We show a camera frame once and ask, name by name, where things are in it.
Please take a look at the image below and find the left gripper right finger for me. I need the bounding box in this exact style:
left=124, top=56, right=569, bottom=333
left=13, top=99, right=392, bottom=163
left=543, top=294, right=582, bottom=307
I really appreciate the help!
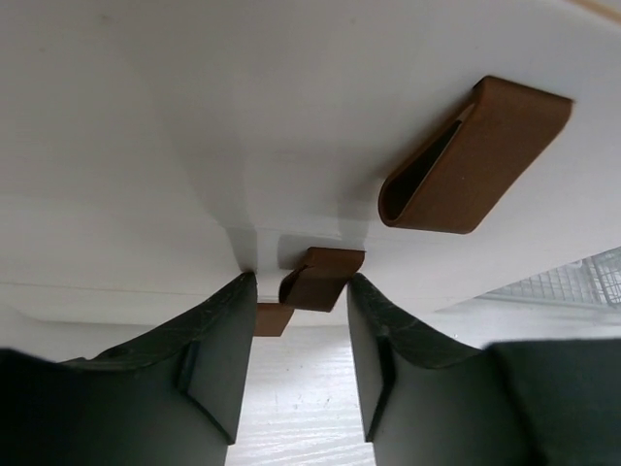
left=347, top=274, right=620, bottom=465

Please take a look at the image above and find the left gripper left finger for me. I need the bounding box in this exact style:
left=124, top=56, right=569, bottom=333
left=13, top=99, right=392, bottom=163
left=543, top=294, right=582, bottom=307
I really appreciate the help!
left=1, top=273, right=257, bottom=465

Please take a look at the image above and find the white wire mesh organizer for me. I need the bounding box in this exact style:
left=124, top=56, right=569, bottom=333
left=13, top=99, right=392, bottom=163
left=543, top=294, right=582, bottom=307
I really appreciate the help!
left=481, top=248, right=620, bottom=310

